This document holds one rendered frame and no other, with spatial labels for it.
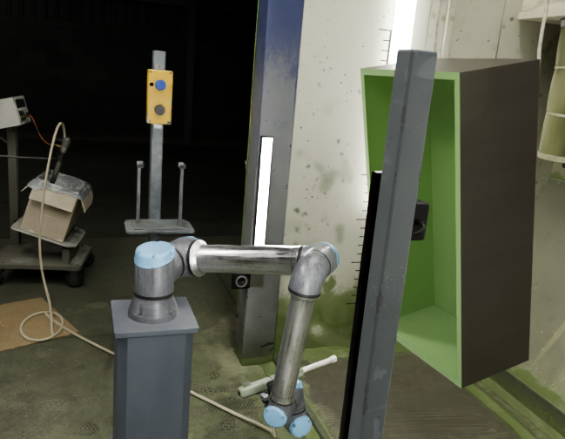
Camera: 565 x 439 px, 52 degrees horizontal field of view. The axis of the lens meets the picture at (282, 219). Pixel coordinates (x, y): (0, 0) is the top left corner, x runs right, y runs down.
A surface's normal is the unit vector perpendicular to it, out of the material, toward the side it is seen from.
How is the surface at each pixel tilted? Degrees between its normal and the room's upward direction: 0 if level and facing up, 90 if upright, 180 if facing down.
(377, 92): 90
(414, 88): 90
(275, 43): 90
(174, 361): 90
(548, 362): 57
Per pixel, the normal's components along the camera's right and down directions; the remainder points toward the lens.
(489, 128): 0.41, 0.25
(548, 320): -0.75, -0.52
